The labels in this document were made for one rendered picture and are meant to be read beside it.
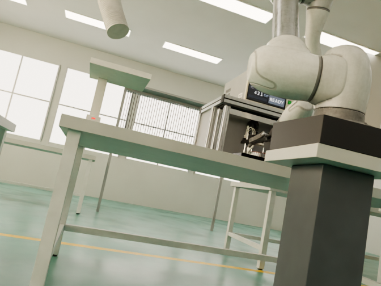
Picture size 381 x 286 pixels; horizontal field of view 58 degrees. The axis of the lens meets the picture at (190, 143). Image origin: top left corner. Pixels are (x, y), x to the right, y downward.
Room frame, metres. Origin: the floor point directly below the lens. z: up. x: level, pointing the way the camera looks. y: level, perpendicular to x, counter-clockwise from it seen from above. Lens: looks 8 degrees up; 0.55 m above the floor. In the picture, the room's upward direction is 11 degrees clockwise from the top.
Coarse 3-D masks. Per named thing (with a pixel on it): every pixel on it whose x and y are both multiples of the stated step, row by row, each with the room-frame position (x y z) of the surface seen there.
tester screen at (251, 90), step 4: (252, 88) 1.92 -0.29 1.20; (248, 92) 1.91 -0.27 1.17; (252, 92) 1.92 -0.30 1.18; (248, 96) 1.92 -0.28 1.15; (260, 96) 1.94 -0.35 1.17; (264, 96) 1.94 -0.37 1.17; (268, 96) 1.95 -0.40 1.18; (276, 96) 1.96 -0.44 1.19; (260, 100) 1.94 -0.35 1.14; (268, 100) 1.95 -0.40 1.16; (272, 104) 1.96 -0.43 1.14; (284, 104) 1.98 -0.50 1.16
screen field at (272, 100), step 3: (270, 96) 1.95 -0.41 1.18; (273, 96) 1.96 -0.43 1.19; (270, 99) 1.95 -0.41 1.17; (273, 99) 1.96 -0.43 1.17; (276, 99) 1.96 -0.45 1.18; (279, 99) 1.97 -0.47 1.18; (282, 99) 1.97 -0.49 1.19; (270, 102) 1.95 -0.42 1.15; (273, 102) 1.96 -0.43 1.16; (276, 102) 1.96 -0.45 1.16; (279, 102) 1.97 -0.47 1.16; (282, 102) 1.97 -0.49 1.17; (276, 105) 1.96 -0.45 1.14; (279, 105) 1.97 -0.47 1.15; (282, 105) 1.97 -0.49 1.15
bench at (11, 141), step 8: (16, 144) 4.30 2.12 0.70; (24, 144) 4.18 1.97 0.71; (32, 144) 4.20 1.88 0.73; (48, 152) 4.98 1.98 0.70; (56, 152) 4.31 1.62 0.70; (88, 160) 4.41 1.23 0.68; (88, 168) 4.42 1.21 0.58; (16, 184) 4.94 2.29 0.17; (24, 184) 4.97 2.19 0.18; (80, 200) 4.42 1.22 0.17; (80, 208) 4.42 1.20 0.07
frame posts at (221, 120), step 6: (222, 108) 1.94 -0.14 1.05; (228, 108) 1.84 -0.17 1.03; (222, 114) 1.94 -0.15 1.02; (228, 114) 1.84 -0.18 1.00; (216, 120) 1.95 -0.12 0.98; (222, 120) 1.85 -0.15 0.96; (216, 126) 1.93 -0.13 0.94; (222, 126) 1.84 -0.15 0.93; (216, 132) 1.93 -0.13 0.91; (222, 132) 1.84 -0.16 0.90; (216, 138) 1.94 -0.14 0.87; (222, 138) 1.85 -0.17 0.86; (216, 144) 1.94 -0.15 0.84; (222, 144) 1.84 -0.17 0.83; (222, 150) 1.84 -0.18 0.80
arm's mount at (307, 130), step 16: (288, 128) 1.09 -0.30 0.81; (304, 128) 0.99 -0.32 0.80; (320, 128) 0.91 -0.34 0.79; (336, 128) 0.91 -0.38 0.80; (352, 128) 0.93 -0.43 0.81; (368, 128) 0.94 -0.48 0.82; (272, 144) 1.18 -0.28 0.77; (288, 144) 1.07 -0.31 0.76; (304, 144) 0.98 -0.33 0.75; (336, 144) 0.92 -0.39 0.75; (352, 144) 0.93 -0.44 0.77; (368, 144) 0.94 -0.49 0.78
